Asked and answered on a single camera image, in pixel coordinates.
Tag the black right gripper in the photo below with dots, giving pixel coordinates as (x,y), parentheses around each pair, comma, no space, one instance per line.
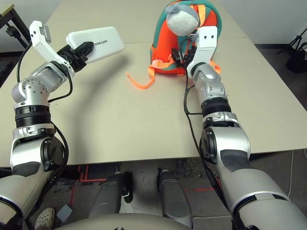
(188,55)

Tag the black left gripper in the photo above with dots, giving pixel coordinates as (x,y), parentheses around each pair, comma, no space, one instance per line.
(72,60)

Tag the orange and teal backpack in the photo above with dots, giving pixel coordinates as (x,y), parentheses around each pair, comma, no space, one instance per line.
(163,48)

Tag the white pencil case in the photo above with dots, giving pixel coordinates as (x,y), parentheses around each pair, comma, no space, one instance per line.
(105,40)

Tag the grey and white plush toy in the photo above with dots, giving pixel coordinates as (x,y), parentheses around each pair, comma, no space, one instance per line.
(180,21)

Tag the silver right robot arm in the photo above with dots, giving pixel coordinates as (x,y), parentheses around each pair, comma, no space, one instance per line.
(230,148)

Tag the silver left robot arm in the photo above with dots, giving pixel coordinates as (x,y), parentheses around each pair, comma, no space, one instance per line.
(33,95)

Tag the black metal stand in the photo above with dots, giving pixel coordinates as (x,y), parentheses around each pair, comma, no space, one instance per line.
(12,28)

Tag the grey speckled floor mat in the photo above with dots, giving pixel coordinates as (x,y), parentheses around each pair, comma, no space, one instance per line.
(189,167)

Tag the black tripod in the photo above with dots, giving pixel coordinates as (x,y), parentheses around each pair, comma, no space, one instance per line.
(296,57)

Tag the grey right robot leg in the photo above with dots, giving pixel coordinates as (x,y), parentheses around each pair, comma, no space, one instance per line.
(175,198)

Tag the grey robot leg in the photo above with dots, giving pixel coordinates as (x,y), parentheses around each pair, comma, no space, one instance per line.
(108,196)
(175,198)

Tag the grey left robot leg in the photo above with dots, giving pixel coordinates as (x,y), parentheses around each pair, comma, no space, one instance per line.
(108,196)

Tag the grey floor pedal box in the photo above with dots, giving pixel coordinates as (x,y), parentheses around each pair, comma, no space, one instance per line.
(65,212)

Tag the white clog shoe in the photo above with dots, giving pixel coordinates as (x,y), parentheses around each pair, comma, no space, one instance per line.
(45,216)

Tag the beige robot torso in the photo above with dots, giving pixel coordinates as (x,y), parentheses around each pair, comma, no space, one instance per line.
(120,222)

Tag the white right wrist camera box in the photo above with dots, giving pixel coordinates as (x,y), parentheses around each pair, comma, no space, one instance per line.
(206,40)

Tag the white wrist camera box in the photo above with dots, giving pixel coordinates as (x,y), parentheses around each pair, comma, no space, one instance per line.
(43,48)
(206,40)

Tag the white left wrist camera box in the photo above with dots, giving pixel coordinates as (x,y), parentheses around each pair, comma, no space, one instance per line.
(43,48)

